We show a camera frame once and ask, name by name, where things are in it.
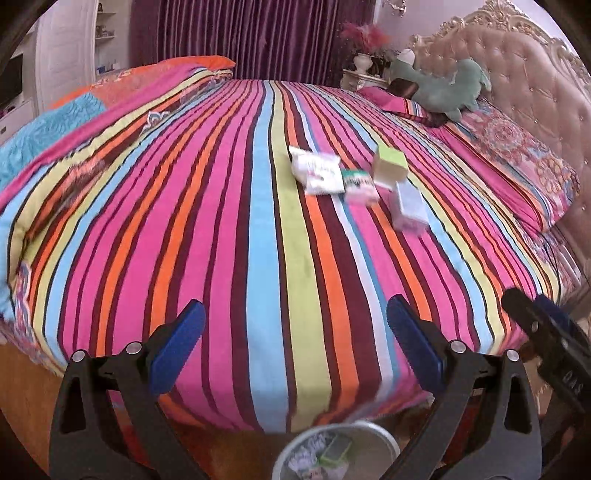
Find cream nightstand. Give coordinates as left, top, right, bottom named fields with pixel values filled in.
left=342, top=68, right=391, bottom=92

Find white plastic wrapper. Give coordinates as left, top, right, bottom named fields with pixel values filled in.
left=286, top=442, right=324, bottom=476

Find floral pink pillow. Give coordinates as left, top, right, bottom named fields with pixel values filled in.
left=429, top=99, right=583, bottom=232

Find black television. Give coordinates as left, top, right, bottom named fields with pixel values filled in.
left=0, top=53, right=24, bottom=109

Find white and grey box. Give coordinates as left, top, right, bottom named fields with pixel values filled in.
left=392, top=182, right=428, bottom=234

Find striped colourful bed sheet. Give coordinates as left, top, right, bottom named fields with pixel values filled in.
left=0, top=78, right=568, bottom=435

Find white packet with pink print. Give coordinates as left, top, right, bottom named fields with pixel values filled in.
left=290, top=147, right=345, bottom=195

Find striped pink pillow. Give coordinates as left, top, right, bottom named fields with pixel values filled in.
left=358, top=85, right=444, bottom=125

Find white mesh waste basket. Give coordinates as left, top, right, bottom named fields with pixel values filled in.
left=272, top=421, right=402, bottom=480

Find pink artificial flowers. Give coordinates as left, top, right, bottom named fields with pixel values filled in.
left=339, top=22, right=391, bottom=56

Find white wardrobe shelf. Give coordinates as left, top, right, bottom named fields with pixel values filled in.
left=34, top=0, right=134, bottom=112

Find brown bed base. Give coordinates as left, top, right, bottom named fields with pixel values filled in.
left=0, top=339, right=444, bottom=480

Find black cable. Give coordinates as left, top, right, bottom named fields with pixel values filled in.
left=540, top=231, right=568, bottom=282

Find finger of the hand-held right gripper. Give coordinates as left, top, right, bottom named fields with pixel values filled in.
left=502, top=287, right=561, bottom=374
left=538, top=295, right=591, bottom=365

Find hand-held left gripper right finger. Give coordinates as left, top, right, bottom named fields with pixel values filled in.
left=387, top=295, right=543, bottom=480

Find white television cabinet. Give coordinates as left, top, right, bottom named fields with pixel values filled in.
left=0, top=97, right=35, bottom=144

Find purple curtain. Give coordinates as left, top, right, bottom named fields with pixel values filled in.
left=129, top=0, right=384, bottom=90

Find green plush toy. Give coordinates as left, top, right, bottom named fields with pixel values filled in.
left=388, top=48, right=491, bottom=123

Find beige tufted headboard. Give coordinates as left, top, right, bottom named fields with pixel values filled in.
left=409, top=0, right=591, bottom=185

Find lime green box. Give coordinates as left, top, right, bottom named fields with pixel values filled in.
left=373, top=147, right=409, bottom=190

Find orange and blue quilt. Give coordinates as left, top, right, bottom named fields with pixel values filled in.
left=0, top=55, right=236, bottom=324

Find small green white box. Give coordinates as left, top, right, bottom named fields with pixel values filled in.
left=342, top=170, right=379, bottom=206

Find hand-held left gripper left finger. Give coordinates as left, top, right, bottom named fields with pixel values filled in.
left=50, top=299, right=208, bottom=480

